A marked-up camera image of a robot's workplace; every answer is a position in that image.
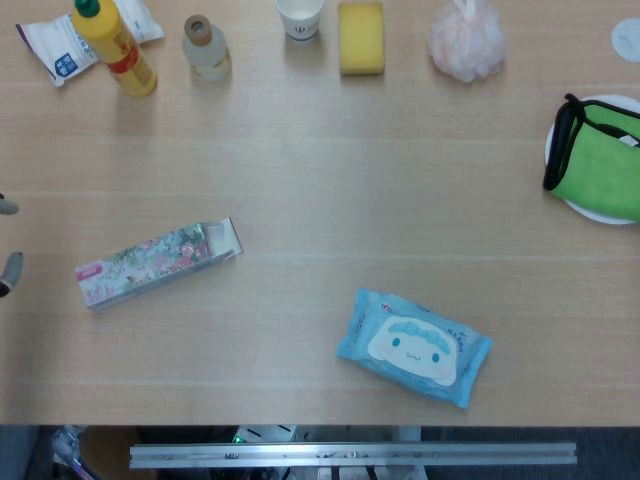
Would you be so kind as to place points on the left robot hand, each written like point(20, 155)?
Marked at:
point(10, 265)

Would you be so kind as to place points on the floral long box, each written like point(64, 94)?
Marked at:
point(150, 267)

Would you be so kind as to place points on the blue wet wipes pack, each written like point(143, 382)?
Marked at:
point(412, 347)

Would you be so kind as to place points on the white tissue pack blue print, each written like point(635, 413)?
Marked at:
point(57, 47)

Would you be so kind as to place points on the yellow bottle green cap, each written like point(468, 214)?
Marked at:
point(117, 45)

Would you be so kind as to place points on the clear bottle wooden cap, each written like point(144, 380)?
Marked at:
point(204, 50)

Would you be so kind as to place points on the white paper cup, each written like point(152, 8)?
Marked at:
point(300, 19)

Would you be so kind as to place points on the yellow sponge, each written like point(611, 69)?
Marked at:
point(361, 37)

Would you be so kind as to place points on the pink mesh bath ball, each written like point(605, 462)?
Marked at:
point(465, 42)

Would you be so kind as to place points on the white plate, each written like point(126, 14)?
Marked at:
point(600, 212)

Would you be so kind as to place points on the green cloth black trim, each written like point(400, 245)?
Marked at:
point(597, 160)

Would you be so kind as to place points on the aluminium rail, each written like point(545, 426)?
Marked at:
point(350, 455)

